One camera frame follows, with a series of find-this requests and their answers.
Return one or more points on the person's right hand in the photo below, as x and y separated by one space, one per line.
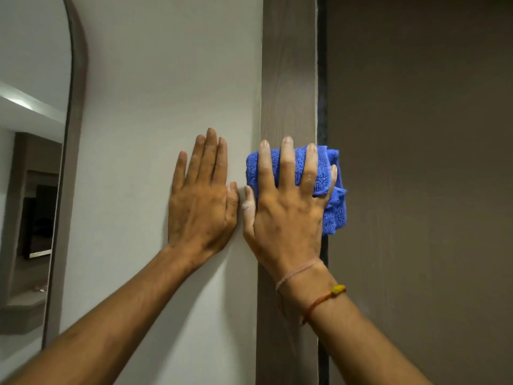
286 224

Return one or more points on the brown wooden door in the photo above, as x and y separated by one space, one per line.
421 156

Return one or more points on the brown wooden door frame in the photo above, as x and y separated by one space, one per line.
286 76

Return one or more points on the person's left thumb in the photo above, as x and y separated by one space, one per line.
232 206

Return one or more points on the person's left little finger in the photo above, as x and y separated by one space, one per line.
179 172

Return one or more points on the person's right middle finger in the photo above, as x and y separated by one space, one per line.
287 164

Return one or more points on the person's right thumb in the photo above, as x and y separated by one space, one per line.
248 212

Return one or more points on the person's right little finger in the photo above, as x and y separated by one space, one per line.
330 184

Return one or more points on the person's right forearm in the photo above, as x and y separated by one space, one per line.
352 336

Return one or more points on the blue microfiber cloth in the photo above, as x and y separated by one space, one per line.
336 212

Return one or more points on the person's left hand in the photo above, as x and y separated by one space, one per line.
198 212

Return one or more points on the pink thread wristband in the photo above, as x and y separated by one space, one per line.
298 270

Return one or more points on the person's left middle finger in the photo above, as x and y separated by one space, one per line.
207 156

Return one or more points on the arched wall mirror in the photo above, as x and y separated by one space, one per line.
36 176

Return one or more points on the orange thread wristband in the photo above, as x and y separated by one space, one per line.
324 298

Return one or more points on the person's left forearm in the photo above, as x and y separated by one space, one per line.
104 324

